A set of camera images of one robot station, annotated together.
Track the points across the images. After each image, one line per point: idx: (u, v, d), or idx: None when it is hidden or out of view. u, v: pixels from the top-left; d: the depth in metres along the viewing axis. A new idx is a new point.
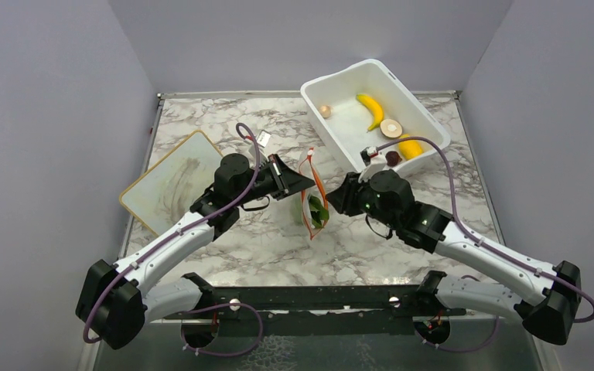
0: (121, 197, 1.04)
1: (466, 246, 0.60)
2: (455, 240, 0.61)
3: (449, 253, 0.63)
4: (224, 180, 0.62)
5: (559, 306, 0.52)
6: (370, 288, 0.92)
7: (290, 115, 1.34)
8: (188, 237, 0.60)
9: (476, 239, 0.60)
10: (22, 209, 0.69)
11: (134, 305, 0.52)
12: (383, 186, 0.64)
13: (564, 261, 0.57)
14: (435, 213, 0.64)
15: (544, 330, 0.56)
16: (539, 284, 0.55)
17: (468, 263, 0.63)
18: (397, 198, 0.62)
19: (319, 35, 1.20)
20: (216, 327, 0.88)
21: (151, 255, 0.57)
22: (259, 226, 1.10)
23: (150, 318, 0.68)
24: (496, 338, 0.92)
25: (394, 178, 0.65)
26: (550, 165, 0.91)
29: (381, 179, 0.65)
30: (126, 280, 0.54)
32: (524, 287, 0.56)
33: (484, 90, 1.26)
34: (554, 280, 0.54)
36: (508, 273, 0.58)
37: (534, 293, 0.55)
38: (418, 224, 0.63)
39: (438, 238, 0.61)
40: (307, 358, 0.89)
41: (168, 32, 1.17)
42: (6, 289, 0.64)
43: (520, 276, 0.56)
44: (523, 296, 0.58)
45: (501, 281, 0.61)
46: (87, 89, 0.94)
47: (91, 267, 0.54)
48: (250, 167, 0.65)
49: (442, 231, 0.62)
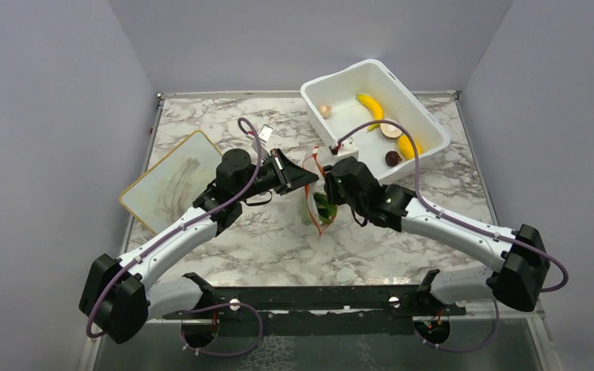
0: (121, 197, 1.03)
1: (428, 219, 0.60)
2: (416, 214, 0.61)
3: (414, 228, 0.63)
4: (226, 177, 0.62)
5: (519, 267, 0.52)
6: (370, 288, 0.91)
7: (291, 115, 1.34)
8: (191, 232, 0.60)
9: (438, 211, 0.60)
10: (22, 208, 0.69)
11: (136, 301, 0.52)
12: (342, 171, 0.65)
13: (524, 224, 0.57)
14: (400, 194, 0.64)
15: (510, 297, 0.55)
16: (498, 248, 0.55)
17: (432, 236, 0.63)
18: (355, 180, 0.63)
19: (319, 35, 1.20)
20: (217, 327, 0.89)
21: (155, 249, 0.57)
22: (259, 226, 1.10)
23: (152, 313, 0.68)
24: (496, 338, 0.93)
25: (353, 161, 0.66)
26: (550, 165, 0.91)
29: (341, 166, 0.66)
30: (130, 274, 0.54)
32: (486, 253, 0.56)
33: (483, 90, 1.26)
34: (512, 243, 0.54)
36: (469, 239, 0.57)
37: (495, 258, 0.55)
38: (384, 203, 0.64)
39: (401, 215, 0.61)
40: (306, 357, 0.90)
41: (168, 32, 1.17)
42: (4, 288, 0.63)
43: (480, 242, 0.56)
44: (487, 263, 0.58)
45: (467, 252, 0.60)
46: (87, 89, 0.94)
47: (94, 261, 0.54)
48: (252, 162, 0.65)
49: (405, 208, 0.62)
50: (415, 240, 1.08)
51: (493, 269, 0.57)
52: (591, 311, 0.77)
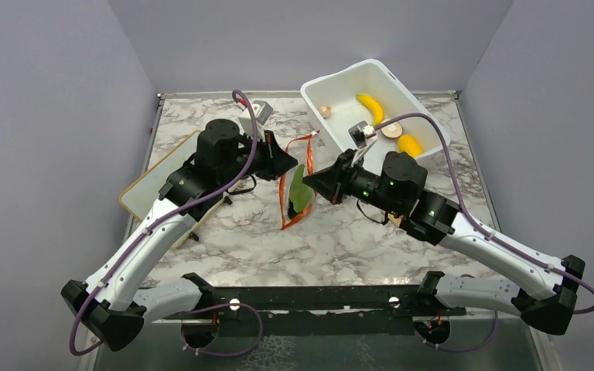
0: (121, 197, 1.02)
1: (476, 239, 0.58)
2: (465, 233, 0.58)
3: (456, 246, 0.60)
4: (209, 145, 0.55)
5: (570, 301, 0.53)
6: (371, 288, 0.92)
7: (291, 115, 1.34)
8: (158, 235, 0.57)
9: (487, 233, 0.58)
10: (22, 207, 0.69)
11: (115, 322, 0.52)
12: (401, 174, 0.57)
13: (571, 256, 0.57)
14: (441, 203, 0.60)
15: (547, 323, 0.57)
16: (549, 280, 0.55)
17: (470, 253, 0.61)
18: (414, 188, 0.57)
19: (319, 35, 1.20)
20: (217, 327, 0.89)
21: (119, 267, 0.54)
22: (258, 226, 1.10)
23: (150, 318, 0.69)
24: (496, 338, 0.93)
25: (412, 165, 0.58)
26: (551, 165, 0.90)
29: (396, 167, 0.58)
30: (97, 301, 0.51)
32: (534, 283, 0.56)
33: (483, 90, 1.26)
34: (563, 277, 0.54)
36: (517, 267, 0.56)
37: (544, 288, 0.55)
38: (425, 216, 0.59)
39: (448, 231, 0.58)
40: (306, 358, 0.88)
41: (168, 32, 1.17)
42: (3, 287, 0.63)
43: (530, 271, 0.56)
44: (528, 289, 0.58)
45: (505, 275, 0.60)
46: (87, 88, 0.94)
47: (63, 290, 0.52)
48: (240, 134, 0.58)
49: (452, 224, 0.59)
50: (415, 240, 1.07)
51: (532, 294, 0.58)
52: (592, 311, 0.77)
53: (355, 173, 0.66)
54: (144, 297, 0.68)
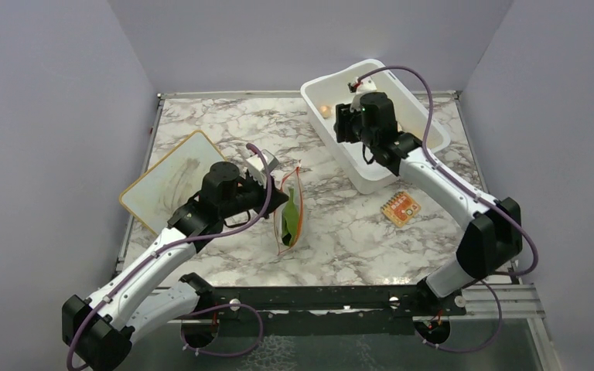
0: (121, 196, 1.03)
1: (423, 167, 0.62)
2: (414, 161, 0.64)
3: (410, 174, 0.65)
4: (213, 186, 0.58)
5: (485, 226, 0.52)
6: (371, 288, 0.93)
7: (291, 115, 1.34)
8: (165, 260, 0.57)
9: (435, 163, 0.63)
10: (22, 206, 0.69)
11: (111, 342, 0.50)
12: (368, 101, 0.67)
13: (510, 198, 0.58)
14: (410, 140, 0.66)
15: (469, 254, 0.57)
16: (474, 207, 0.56)
17: (422, 187, 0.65)
18: (377, 114, 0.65)
19: (319, 35, 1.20)
20: (216, 327, 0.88)
21: (125, 284, 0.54)
22: (259, 226, 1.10)
23: (141, 335, 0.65)
24: (496, 338, 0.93)
25: (383, 97, 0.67)
26: (550, 165, 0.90)
29: (371, 96, 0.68)
30: (100, 315, 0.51)
32: (461, 209, 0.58)
33: (483, 90, 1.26)
34: (489, 207, 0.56)
36: (448, 194, 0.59)
37: (467, 215, 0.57)
38: (390, 145, 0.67)
39: (401, 157, 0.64)
40: (306, 358, 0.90)
41: (166, 31, 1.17)
42: (2, 287, 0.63)
43: (460, 199, 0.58)
44: (459, 221, 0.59)
45: (446, 209, 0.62)
46: (87, 87, 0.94)
47: (66, 302, 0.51)
48: (240, 175, 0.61)
49: (409, 153, 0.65)
50: (415, 240, 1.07)
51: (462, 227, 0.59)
52: (592, 311, 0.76)
53: (353, 116, 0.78)
54: (133, 315, 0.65)
